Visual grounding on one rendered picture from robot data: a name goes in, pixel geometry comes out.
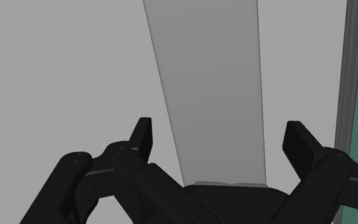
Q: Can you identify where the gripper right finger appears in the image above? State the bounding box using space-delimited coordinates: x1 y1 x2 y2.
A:
268 120 358 224

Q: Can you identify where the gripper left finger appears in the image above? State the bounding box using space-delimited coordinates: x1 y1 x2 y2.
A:
18 116 221 224

